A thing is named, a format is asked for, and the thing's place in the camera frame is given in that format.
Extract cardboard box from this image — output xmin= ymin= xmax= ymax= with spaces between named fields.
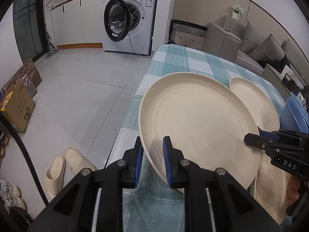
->
xmin=1 ymin=78 xmax=36 ymax=134

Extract grey cabinet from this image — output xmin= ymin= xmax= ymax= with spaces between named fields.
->
xmin=261 ymin=64 xmax=291 ymax=101

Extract teal checked tablecloth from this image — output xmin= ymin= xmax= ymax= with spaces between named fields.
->
xmin=107 ymin=44 xmax=285 ymax=231

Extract white washing machine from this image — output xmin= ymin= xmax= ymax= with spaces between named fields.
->
xmin=101 ymin=0 xmax=157 ymax=55

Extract grey sofa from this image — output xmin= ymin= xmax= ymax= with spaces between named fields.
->
xmin=201 ymin=15 xmax=290 ymax=76

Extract large blue bowl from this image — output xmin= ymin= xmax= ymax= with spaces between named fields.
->
xmin=279 ymin=98 xmax=301 ymax=131

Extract large beige plate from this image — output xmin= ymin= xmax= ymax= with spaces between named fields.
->
xmin=138 ymin=72 xmax=261 ymax=188

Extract beige slippers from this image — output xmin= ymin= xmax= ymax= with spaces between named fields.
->
xmin=45 ymin=147 xmax=97 ymax=199

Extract wall power strip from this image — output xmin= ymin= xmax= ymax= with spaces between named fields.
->
xmin=232 ymin=4 xmax=244 ymax=20

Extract black cable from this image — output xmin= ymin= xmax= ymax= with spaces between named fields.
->
xmin=0 ymin=118 xmax=50 ymax=205

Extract grey cushion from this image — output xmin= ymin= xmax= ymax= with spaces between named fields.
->
xmin=249 ymin=34 xmax=285 ymax=62

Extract black box with cables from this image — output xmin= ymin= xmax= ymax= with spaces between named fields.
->
xmin=281 ymin=65 xmax=304 ymax=92

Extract right hand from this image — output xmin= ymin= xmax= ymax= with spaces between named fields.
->
xmin=286 ymin=174 xmax=301 ymax=205

